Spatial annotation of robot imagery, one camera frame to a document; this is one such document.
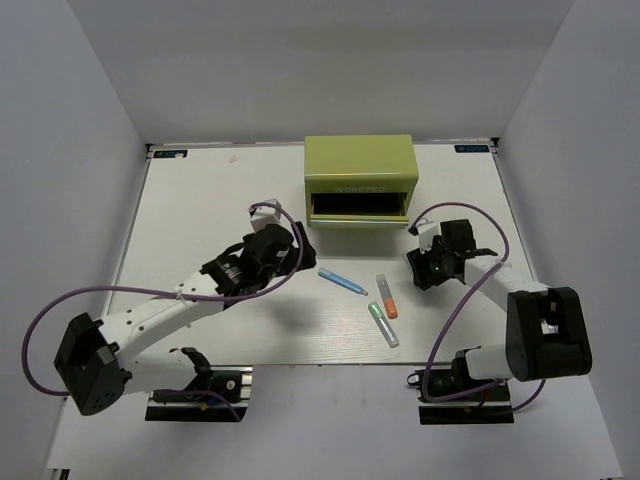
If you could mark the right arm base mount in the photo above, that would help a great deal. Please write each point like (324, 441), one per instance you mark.
(484, 408)

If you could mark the orange cap lead case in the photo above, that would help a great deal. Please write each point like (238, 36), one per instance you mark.
(386, 296)

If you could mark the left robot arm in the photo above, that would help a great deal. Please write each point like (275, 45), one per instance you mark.
(101, 360)

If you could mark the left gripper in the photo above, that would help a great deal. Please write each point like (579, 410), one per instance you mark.
(307, 260)

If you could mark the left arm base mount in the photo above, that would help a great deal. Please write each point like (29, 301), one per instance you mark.
(221, 396)

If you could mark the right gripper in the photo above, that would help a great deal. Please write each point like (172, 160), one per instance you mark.
(424, 277)

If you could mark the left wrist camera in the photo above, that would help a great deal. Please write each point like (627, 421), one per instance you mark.
(262, 216)

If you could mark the green metal drawer box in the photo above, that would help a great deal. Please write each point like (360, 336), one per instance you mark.
(359, 181)

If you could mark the left blue corner label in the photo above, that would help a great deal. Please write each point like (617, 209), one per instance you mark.
(170, 154)

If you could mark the green cap lead case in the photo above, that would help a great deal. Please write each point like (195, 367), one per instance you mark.
(383, 324)

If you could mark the blue corner label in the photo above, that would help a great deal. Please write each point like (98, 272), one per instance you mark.
(170, 154)
(471, 148)

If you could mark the right blue corner label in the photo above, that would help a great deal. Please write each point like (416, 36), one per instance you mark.
(471, 148)

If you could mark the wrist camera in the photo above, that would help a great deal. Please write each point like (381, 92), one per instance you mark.
(262, 216)
(425, 231)

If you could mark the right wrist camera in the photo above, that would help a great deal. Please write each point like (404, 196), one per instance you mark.
(425, 231)

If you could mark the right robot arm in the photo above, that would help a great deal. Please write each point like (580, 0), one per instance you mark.
(546, 335)

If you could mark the blue utility knife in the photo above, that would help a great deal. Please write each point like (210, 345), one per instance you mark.
(341, 281)

